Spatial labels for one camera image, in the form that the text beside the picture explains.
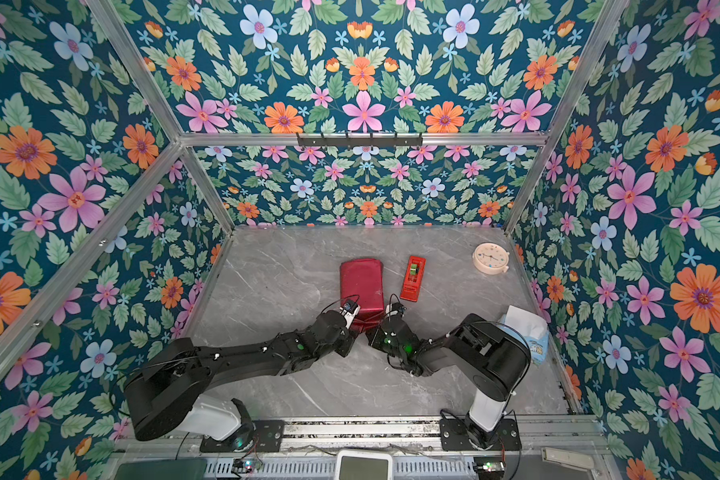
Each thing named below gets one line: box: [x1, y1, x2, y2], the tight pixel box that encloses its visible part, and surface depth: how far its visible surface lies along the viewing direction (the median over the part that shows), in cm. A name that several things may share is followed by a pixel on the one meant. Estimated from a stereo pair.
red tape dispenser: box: [400, 256, 427, 302], surface depth 101 cm
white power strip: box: [541, 447, 594, 470], surface depth 70 cm
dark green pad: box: [115, 459, 208, 480], surface depth 70 cm
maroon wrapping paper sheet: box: [340, 258, 386, 335], surface depth 97 cm
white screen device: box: [334, 450, 394, 480], surface depth 68 cm
